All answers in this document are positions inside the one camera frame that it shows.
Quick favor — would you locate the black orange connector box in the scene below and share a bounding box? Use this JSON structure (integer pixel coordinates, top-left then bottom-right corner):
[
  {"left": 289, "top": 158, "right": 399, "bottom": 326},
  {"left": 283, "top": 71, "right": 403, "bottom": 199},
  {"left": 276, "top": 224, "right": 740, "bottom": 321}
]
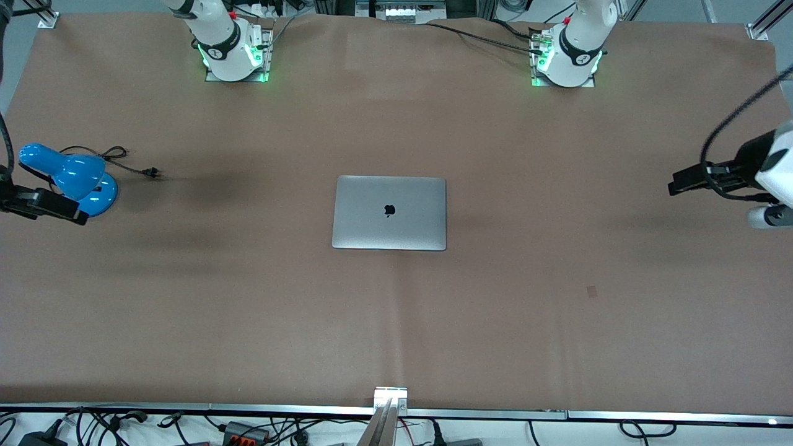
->
[{"left": 222, "top": 421, "right": 271, "bottom": 445}]

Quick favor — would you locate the black power adapter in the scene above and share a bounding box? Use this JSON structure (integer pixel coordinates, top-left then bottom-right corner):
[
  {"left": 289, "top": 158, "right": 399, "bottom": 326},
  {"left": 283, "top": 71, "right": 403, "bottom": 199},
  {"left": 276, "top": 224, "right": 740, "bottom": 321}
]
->
[{"left": 17, "top": 421, "right": 68, "bottom": 446}]

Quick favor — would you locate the blue desk lamp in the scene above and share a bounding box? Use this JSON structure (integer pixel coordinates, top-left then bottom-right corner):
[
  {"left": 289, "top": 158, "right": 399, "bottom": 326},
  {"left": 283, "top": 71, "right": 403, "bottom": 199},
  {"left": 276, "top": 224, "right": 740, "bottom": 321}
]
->
[{"left": 18, "top": 143, "right": 119, "bottom": 219}]

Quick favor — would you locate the black lamp cable with plug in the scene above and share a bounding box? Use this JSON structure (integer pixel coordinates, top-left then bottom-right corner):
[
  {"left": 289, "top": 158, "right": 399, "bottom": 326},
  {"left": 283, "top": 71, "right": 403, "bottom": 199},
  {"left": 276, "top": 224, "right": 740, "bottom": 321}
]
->
[{"left": 31, "top": 146, "right": 164, "bottom": 199}]

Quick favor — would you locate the grey laptop with black keyboard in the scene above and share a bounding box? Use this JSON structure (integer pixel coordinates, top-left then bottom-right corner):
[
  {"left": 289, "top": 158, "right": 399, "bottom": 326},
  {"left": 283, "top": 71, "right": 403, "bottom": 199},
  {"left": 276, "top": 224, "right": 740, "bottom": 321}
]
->
[{"left": 331, "top": 175, "right": 448, "bottom": 252}]

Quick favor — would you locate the short black table cable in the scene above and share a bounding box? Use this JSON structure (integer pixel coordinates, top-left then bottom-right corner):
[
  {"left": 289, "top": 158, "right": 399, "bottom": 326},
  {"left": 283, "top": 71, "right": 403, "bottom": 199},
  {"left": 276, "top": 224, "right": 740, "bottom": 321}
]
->
[{"left": 489, "top": 19, "right": 535, "bottom": 40}]

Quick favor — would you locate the black looped floor cable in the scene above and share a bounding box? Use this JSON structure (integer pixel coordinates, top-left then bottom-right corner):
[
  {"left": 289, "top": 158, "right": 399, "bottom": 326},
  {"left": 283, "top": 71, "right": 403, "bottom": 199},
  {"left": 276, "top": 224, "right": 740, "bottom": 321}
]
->
[{"left": 620, "top": 419, "right": 677, "bottom": 439}]

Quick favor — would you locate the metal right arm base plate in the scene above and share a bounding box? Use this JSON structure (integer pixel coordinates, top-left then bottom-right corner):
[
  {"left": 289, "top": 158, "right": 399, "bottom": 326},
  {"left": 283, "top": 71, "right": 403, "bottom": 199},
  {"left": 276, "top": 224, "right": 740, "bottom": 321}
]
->
[{"left": 204, "top": 19, "right": 274, "bottom": 84}]

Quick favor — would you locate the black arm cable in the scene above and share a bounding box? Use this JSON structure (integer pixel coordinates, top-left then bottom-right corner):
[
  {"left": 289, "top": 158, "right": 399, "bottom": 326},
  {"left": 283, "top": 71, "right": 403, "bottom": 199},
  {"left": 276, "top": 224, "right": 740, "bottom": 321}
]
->
[
  {"left": 0, "top": 110, "right": 15, "bottom": 188},
  {"left": 699, "top": 65, "right": 793, "bottom": 200}
]

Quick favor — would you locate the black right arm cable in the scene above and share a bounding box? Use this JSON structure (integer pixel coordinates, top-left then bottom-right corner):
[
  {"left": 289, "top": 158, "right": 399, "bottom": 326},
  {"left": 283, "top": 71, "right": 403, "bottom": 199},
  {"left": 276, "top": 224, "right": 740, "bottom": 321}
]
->
[{"left": 0, "top": 110, "right": 15, "bottom": 188}]

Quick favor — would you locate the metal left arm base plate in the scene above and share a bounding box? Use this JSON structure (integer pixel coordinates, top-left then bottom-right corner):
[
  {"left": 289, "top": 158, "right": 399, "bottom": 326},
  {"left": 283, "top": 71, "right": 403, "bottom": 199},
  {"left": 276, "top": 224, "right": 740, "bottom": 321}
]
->
[{"left": 530, "top": 25, "right": 597, "bottom": 88}]

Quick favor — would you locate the aluminium corner frame profile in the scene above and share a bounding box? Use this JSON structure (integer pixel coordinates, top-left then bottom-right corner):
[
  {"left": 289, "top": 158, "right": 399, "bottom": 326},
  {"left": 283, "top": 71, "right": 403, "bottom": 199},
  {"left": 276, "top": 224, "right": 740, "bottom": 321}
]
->
[
  {"left": 747, "top": 0, "right": 793, "bottom": 42},
  {"left": 22, "top": 0, "right": 60, "bottom": 29}
]

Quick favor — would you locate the long black table cable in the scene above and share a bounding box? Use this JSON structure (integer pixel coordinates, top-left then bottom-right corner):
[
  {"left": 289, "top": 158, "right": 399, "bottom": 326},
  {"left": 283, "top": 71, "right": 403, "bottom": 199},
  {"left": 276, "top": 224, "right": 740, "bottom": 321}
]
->
[{"left": 426, "top": 20, "right": 546, "bottom": 55}]

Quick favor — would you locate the brown table cover mat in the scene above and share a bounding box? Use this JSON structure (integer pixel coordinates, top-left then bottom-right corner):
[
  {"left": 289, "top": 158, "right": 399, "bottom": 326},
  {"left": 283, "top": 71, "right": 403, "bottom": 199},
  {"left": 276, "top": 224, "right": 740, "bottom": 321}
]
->
[{"left": 0, "top": 12, "right": 793, "bottom": 414}]

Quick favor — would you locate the grey control box with lights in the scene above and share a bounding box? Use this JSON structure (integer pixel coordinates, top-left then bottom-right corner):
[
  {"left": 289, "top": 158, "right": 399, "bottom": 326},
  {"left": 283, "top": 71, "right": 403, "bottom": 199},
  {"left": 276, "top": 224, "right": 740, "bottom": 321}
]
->
[{"left": 355, "top": 0, "right": 448, "bottom": 25}]

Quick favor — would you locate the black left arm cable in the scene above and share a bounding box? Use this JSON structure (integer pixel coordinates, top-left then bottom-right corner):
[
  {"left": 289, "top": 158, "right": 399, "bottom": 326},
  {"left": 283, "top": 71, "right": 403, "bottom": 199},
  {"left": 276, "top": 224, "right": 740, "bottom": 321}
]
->
[{"left": 699, "top": 65, "right": 793, "bottom": 200}]

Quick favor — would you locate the aluminium profile beam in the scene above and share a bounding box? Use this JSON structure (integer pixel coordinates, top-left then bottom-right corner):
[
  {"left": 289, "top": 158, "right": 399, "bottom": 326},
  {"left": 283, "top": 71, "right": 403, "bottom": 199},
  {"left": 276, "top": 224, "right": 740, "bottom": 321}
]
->
[{"left": 356, "top": 387, "right": 410, "bottom": 446}]

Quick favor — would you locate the aluminium table edge rail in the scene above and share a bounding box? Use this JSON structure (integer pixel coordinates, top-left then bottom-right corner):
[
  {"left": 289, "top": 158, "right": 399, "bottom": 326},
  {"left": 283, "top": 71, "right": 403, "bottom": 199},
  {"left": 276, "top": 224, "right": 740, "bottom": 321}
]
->
[{"left": 0, "top": 403, "right": 793, "bottom": 426}]

